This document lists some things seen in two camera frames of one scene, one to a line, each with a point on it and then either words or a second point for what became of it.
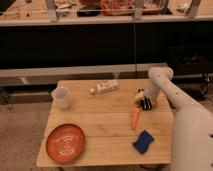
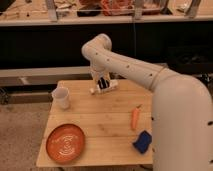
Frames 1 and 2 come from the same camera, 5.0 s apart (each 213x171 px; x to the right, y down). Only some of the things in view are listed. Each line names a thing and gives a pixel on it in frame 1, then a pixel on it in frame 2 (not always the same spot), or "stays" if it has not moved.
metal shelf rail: (52, 77) stays
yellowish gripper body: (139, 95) → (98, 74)
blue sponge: (143, 142) stays
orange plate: (65, 143) stays
